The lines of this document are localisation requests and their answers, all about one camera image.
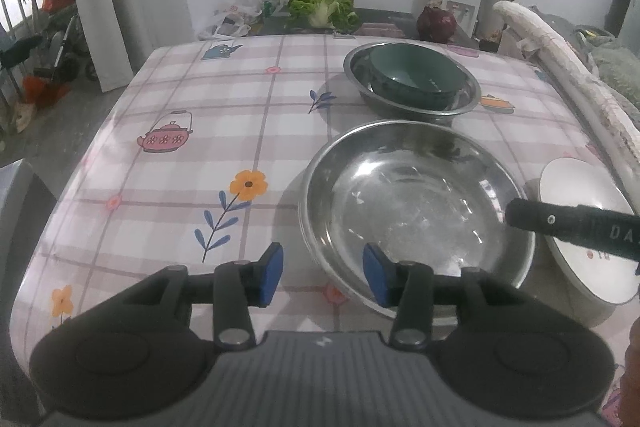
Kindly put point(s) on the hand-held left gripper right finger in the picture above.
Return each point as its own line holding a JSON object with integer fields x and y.
{"x": 377, "y": 274}

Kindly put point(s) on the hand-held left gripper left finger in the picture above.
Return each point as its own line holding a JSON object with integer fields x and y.
{"x": 270, "y": 274}

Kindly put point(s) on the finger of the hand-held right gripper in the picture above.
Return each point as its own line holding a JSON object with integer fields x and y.
{"x": 540, "y": 218}

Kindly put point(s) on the white ceramic bowl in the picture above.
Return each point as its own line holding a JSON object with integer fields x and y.
{"x": 575, "y": 187}

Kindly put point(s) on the large steel bowl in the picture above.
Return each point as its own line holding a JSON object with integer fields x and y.
{"x": 400, "y": 187}

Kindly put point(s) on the small steel bowl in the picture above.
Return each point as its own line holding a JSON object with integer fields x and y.
{"x": 465, "y": 99}

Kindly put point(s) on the green ceramic bowl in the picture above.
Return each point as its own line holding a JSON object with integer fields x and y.
{"x": 415, "y": 67}

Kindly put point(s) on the person's right forearm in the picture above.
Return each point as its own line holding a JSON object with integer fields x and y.
{"x": 634, "y": 372}

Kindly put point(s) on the green leaf-print pillow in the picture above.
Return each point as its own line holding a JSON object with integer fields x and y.
{"x": 615, "y": 67}

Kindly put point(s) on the grey blanket yellow patches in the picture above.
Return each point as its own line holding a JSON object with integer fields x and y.
{"x": 565, "y": 24}

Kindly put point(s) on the white water dispenser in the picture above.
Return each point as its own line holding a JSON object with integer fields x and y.
{"x": 457, "y": 7}

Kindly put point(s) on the pink food package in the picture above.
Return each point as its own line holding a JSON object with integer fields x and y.
{"x": 382, "y": 29}

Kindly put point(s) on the white plastic bag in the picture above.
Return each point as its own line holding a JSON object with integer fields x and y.
{"x": 230, "y": 22}

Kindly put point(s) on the dark low table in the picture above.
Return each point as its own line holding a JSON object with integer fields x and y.
{"x": 385, "y": 14}

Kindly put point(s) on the green can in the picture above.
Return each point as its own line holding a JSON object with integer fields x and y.
{"x": 267, "y": 7}

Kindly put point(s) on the green lettuce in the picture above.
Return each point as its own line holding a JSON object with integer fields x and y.
{"x": 322, "y": 9}

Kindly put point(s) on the red plastic object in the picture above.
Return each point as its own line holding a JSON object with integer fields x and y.
{"x": 45, "y": 89}

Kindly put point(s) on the folded metal cart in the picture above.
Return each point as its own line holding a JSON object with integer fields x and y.
{"x": 67, "y": 52}

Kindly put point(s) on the black hanging object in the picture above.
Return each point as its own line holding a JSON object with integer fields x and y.
{"x": 20, "y": 49}

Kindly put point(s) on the metal balcony railing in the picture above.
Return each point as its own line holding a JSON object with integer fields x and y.
{"x": 12, "y": 2}

